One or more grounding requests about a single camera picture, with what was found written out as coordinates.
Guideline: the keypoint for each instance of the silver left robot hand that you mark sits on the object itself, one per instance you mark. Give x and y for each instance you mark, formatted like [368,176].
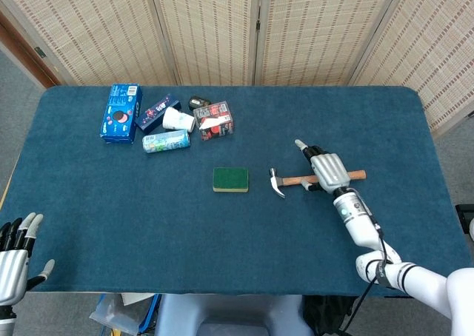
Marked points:
[13,273]

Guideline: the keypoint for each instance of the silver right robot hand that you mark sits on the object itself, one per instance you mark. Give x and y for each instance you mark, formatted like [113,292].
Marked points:
[331,171]

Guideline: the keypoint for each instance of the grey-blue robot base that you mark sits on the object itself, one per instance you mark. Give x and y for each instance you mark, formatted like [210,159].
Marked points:
[229,314]

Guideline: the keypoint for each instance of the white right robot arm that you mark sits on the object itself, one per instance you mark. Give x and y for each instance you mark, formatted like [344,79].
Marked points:
[407,277]

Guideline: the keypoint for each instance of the green and yellow sponge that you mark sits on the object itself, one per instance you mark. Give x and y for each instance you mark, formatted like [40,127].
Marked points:
[229,178]

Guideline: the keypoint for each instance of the clear plastic bag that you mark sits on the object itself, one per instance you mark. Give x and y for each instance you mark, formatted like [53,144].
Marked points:
[111,314]

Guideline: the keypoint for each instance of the clear box red items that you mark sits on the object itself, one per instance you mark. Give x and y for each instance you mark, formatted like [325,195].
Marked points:
[218,128]

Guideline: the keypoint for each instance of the white paper sheet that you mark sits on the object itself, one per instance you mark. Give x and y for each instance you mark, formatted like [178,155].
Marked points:
[135,299]

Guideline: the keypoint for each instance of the black box device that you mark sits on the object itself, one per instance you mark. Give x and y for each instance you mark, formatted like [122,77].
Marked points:
[464,217]

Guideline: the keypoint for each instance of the black bag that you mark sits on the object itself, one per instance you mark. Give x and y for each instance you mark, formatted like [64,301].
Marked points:
[326,314]

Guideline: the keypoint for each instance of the blue table cloth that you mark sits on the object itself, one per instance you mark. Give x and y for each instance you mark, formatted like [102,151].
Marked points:
[148,221]

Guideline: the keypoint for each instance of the small black oval object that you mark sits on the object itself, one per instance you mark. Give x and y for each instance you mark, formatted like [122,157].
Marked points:
[198,102]

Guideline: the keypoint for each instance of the white paper cup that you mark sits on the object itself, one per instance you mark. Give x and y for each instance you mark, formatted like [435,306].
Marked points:
[176,119]

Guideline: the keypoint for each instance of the light green beverage can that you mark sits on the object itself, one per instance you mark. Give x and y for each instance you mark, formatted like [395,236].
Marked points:
[166,141]

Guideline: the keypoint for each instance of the slim dark blue box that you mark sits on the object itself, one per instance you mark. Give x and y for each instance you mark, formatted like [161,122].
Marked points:
[153,112]

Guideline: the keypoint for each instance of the woven rattan folding screen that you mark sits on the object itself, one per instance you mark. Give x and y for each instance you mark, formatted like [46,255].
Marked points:
[207,29]

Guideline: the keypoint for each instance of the blue Oreo cookie box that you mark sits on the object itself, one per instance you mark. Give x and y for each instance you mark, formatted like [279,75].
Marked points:
[120,114]

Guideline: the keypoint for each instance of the brown wooden door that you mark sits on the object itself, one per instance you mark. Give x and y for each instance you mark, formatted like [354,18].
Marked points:
[22,54]

